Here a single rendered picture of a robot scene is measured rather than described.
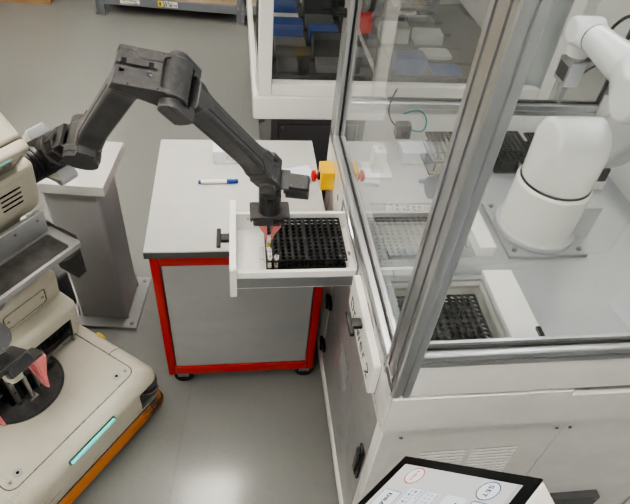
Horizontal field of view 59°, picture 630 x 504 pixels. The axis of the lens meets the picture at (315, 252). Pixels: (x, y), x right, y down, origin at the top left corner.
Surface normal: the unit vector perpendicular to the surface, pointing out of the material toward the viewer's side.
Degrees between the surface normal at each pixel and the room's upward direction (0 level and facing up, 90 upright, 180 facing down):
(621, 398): 90
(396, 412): 90
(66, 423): 0
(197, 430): 0
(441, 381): 90
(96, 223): 90
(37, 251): 0
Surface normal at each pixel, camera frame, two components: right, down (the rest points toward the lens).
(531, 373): 0.11, 0.70
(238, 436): 0.08, -0.72
